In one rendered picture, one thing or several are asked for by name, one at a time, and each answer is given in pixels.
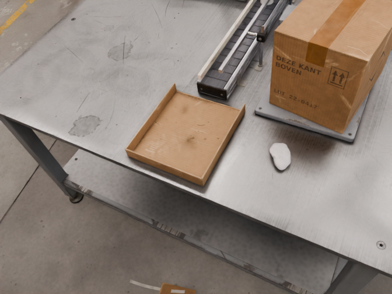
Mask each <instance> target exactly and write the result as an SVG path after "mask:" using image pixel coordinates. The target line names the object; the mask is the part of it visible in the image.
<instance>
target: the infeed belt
mask: <svg viewBox="0 0 392 294"><path fill-rule="evenodd" d="M278 2H279V0H274V3H273V4H272V5H270V6H266V7H265V9H264V10H263V12H262V14H261V15H260V17H259V18H258V20H257V21H256V23H255V24H254V26H253V27H252V29H251V30H250V32H253V33H258V31H259V30H260V27H261V25H264V24H265V23H266V21H267V19H268V18H269V16H270V14H271V13H272V11H273V10H274V8H275V7H276V5H277V4H278ZM260 7H261V4H260V0H256V2H255V4H254V5H253V7H252V8H251V9H250V11H249V12H248V14H247V15H246V17H245V18H244V19H243V21H242V22H241V24H240V25H239V27H238V28H237V30H236V31H235V32H234V34H233V36H232V37H231V38H230V40H229V41H228V42H227V44H226V45H225V47H224V49H223V50H222V51H221V53H220V55H219V56H218V57H217V59H216V60H215V62H214V63H213V64H212V66H211V67H210V69H209V70H208V72H207V73H206V74H205V76H204V77H203V79H202V81H200V84H202V85H206V86H210V87H213V88H217V89H220V90H223V89H224V87H225V86H226V84H227V83H228V81H229V79H230V78H231V76H232V75H233V73H234V71H235V70H236V68H237V67H238V65H239V64H240V62H241V60H242V59H243V57H244V56H245V54H246V52H247V51H248V49H249V48H250V46H251V45H252V43H253V41H254V40H255V38H256V37H254V36H249V35H247V36H246V38H245V39H244V41H243V42H242V44H241V46H240V47H239V49H238V50H237V51H236V53H235V55H234V56H233V58H232V59H231V61H230V62H229V64H228V65H227V67H226V68H225V70H224V71H223V73H219V70H218V69H219V68H220V66H221V65H222V63H223V62H224V60H225V59H226V57H227V56H228V55H229V53H230V52H231V50H232V48H233V47H234V46H235V44H236V43H237V41H238V39H239V38H240V36H241V35H242V34H243V32H244V31H245V29H246V27H247V26H248V25H249V23H250V22H251V20H252V18H253V17H254V15H255V14H256V13H257V11H258V10H259V8H260Z"/></svg>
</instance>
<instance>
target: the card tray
mask: <svg viewBox="0 0 392 294"><path fill-rule="evenodd" d="M245 112H246V104H245V103H244V104H243V106H242V108H241V110H240V109H238V108H234V107H230V106H226V105H224V104H220V103H217V102H214V101H210V100H207V99H203V98H200V97H197V96H193V95H190V94H186V93H183V92H179V91H177V90H176V85H175V83H173V85H172V86H171V88H170V89H169V90H168V91H167V93H166V94H165V95H164V97H163V99H162V100H161V101H160V102H159V104H158V105H157V106H156V108H155V109H154V110H153V111H152V113H151V114H150V116H149V117H148V118H147V120H146V121H145V122H144V124H143V125H142V127H141V128H140V129H139V131H138V132H137V133H136V134H135V136H134V137H133V138H132V140H131V141H130V143H129V144H128V145H127V147H126V148H125V151H126V153H127V155H128V157H131V158H133V159H136V160H138V161H140V162H143V163H146V164H148V165H151V166H153V167H156V168H158V169H160V170H163V171H166V172H168V173H171V174H173V175H176V176H179V177H181V178H183V179H186V180H188V181H191V182H193V183H196V184H199V185H201V186H204V185H205V183H206V181H207V179H208V177H209V176H210V174H211V172H212V171H213V169H214V167H215V165H216V163H217V161H218V160H219V158H220V156H221V154H222V152H223V151H224V149H225V147H226V145H227V144H228V142H229V140H230V138H231V137H232V135H233V133H234V131H235V129H236V128H237V126H238V124H239V122H240V120H241V119H242V117H243V115H244V113H245Z"/></svg>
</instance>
